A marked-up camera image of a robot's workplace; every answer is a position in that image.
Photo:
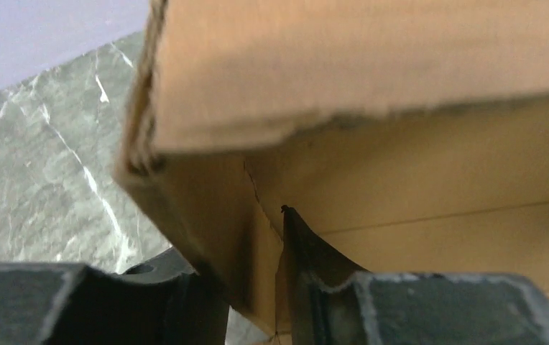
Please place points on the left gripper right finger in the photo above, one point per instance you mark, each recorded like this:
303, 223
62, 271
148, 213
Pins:
333, 300

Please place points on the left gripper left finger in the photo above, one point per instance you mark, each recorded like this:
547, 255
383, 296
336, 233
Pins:
159, 301

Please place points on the brown cardboard box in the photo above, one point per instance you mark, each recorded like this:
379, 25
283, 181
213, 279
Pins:
411, 136

